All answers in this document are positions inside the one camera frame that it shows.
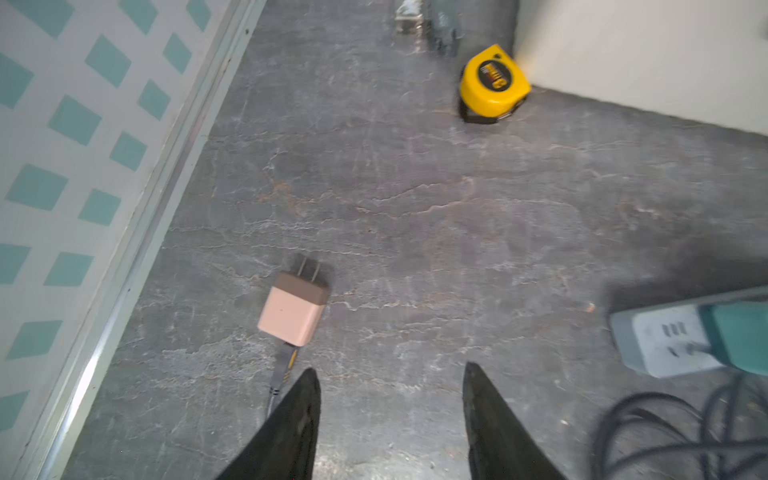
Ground white box brown lid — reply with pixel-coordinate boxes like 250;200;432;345
514;1;767;134

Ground yellow tape measure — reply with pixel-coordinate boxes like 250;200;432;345
459;44;532;125

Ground teal usb charger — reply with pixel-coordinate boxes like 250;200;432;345
699;301;767;377

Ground grey usb cable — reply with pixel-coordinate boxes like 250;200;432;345
590;371;768;480

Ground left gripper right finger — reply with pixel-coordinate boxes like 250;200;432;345
462;362;564;479

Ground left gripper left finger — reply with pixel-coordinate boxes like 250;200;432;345
217;368;321;480

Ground grey power strip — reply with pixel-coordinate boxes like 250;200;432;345
609;286;767;378

